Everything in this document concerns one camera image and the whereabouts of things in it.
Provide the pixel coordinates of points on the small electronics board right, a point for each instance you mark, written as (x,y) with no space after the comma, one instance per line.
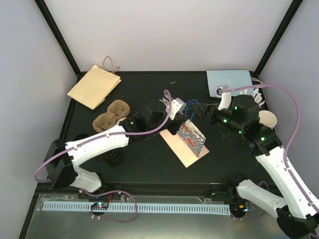
(241,209)

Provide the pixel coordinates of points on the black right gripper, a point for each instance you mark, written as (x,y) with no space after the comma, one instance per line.
(211,108)

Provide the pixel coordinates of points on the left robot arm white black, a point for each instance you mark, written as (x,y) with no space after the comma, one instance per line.
(64,160)

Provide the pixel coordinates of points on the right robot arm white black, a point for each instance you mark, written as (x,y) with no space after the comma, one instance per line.
(295,210)

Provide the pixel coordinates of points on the small electronics board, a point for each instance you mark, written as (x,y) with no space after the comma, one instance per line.
(241,209)
(99,206)

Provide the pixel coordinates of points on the light blue paper bag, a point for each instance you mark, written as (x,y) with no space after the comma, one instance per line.
(231,78)

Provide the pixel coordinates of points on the small electronics board left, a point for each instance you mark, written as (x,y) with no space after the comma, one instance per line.
(99,206)

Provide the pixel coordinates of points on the blue checkered paper bag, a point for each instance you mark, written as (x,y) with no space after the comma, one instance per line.
(187,143)

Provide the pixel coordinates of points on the brown kraft paper bag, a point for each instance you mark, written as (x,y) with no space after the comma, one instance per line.
(94,86)

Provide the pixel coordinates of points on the left black frame post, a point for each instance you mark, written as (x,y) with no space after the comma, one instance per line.
(42,6)

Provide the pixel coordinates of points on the stack of paper cups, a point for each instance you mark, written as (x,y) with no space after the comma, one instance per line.
(267,118)

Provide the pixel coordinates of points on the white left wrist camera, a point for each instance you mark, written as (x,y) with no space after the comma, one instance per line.
(177,106)

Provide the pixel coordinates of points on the brown cardboard cup carrier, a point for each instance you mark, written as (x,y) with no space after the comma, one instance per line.
(116,111)

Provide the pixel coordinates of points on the light blue slotted cable duct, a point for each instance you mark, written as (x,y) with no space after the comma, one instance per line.
(205,209)

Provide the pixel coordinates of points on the stack of black lids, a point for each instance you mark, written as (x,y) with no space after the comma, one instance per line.
(113,157)

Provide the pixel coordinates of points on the right black frame post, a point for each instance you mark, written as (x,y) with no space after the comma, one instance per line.
(285,22)

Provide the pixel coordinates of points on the black frame post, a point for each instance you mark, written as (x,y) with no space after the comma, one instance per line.
(42,6)
(285,22)

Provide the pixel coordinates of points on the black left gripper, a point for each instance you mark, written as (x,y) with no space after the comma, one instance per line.
(180,118)

